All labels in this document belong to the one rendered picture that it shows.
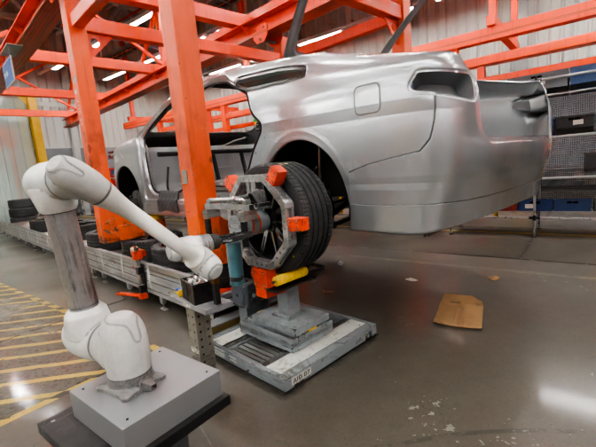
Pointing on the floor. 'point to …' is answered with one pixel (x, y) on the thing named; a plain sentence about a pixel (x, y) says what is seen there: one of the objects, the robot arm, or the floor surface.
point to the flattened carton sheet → (460, 311)
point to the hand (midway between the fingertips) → (244, 234)
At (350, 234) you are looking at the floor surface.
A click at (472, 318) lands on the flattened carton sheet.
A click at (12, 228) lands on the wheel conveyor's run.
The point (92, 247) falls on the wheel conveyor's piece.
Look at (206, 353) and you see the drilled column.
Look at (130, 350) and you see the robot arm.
